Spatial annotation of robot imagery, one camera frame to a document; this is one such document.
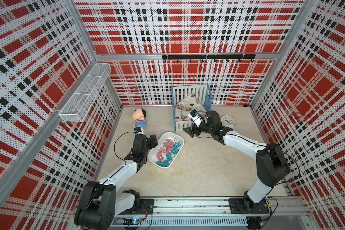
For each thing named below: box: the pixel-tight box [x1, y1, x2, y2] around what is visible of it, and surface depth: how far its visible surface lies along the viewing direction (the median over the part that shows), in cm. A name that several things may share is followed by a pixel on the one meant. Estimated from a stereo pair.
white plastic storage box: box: [148, 131, 185, 169], surface depth 95 cm
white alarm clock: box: [220, 115, 236, 129], surface depth 107 cm
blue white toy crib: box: [171, 83, 214, 133], surface depth 114 cm
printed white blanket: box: [174, 93, 207, 121], surface depth 117 cm
